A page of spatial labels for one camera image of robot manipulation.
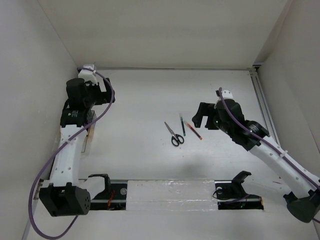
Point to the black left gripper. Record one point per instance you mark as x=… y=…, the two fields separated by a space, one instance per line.
x=104 y=97

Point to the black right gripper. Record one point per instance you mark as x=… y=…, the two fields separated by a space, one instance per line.
x=205 y=109

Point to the red orange pen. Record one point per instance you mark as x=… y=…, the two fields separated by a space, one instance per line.
x=192 y=129

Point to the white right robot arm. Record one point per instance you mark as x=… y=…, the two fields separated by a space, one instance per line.
x=296 y=188

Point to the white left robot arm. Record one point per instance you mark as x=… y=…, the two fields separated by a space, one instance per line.
x=65 y=195

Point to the clear smoky organizer tray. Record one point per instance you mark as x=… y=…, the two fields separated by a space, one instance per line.
x=86 y=146

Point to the green pen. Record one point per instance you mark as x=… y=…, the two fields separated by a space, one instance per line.
x=182 y=124

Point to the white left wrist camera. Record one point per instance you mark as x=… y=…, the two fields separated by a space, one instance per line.
x=88 y=75

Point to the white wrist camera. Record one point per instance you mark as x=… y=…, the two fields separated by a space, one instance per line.
x=225 y=94
x=88 y=75

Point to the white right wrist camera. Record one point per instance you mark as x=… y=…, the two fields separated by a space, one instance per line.
x=225 y=94

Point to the black handled scissors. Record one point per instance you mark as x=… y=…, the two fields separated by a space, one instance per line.
x=176 y=139

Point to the aluminium rail right side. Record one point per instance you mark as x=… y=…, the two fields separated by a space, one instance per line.
x=266 y=116

